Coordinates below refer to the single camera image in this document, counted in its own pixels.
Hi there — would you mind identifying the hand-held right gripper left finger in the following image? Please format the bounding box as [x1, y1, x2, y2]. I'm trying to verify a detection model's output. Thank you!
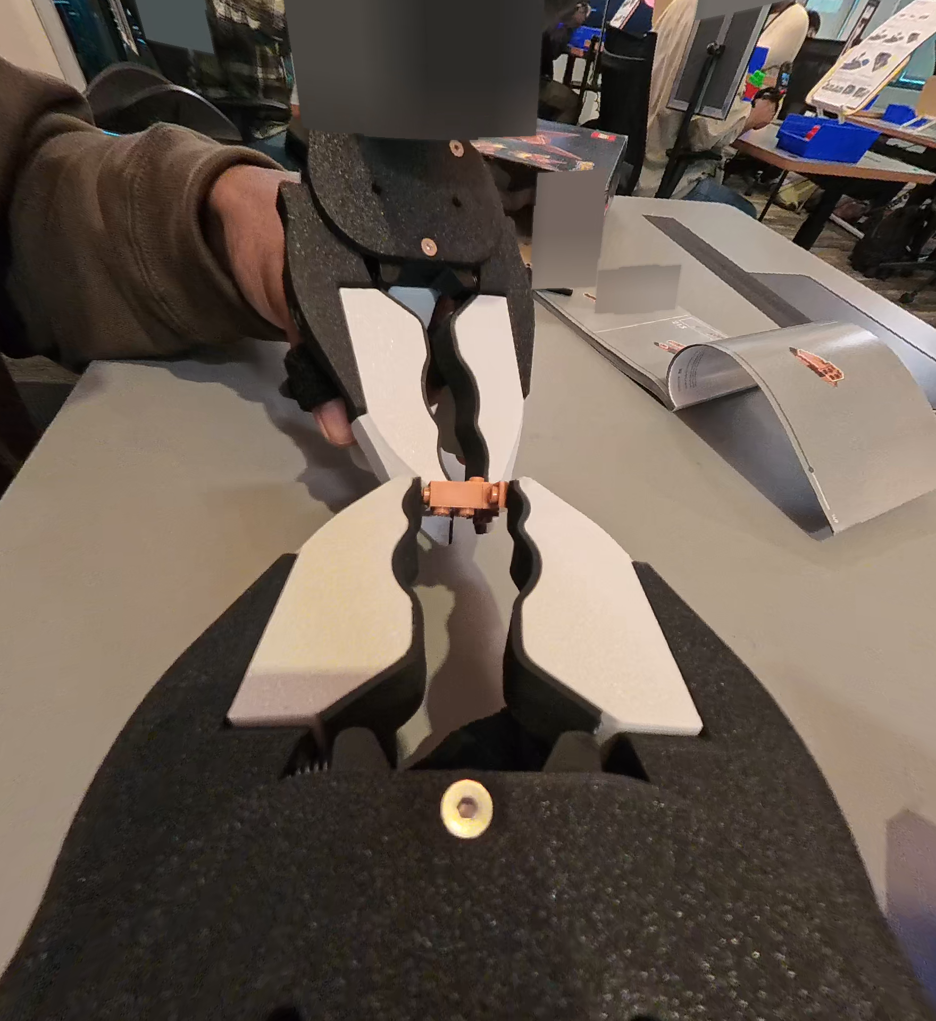
[226, 476, 429, 743]

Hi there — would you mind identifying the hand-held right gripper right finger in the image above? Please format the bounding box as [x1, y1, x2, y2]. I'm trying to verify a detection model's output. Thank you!
[505, 476, 705, 743]

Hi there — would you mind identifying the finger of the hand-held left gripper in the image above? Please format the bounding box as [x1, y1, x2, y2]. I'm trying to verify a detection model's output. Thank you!
[338, 284, 440, 489]
[437, 304, 530, 483]

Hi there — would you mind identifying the brown brick assembly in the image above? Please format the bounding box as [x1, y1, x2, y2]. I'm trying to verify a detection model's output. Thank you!
[419, 474, 511, 537]

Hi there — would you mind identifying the brick instruction booklet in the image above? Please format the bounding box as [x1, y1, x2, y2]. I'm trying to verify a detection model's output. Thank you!
[536, 284, 936, 537]

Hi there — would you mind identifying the person's left forearm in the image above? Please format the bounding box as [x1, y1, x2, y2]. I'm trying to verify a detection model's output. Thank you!
[0, 16, 302, 371]

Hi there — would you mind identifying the grey desk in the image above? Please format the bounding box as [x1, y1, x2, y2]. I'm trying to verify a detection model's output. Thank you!
[0, 192, 936, 1021]

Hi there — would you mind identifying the person's left hand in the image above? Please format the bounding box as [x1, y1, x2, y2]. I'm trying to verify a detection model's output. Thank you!
[205, 160, 361, 451]

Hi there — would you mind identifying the brick set box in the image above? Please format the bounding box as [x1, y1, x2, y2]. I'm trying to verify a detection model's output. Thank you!
[469, 128, 632, 180]

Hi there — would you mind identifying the curled grey instruction booklet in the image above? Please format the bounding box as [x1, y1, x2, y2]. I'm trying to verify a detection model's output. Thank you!
[644, 211, 936, 413]

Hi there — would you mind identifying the wooden office table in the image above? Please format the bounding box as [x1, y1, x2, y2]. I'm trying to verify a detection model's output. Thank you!
[737, 125, 936, 252]

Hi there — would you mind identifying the stack of blue bins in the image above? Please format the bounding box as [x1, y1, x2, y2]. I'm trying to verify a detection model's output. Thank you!
[775, 112, 884, 164]

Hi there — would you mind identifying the black backpack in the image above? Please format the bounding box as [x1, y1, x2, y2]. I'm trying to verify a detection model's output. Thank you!
[851, 192, 936, 275]

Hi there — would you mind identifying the white board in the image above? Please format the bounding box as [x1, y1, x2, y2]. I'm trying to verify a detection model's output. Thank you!
[812, 1, 936, 116]

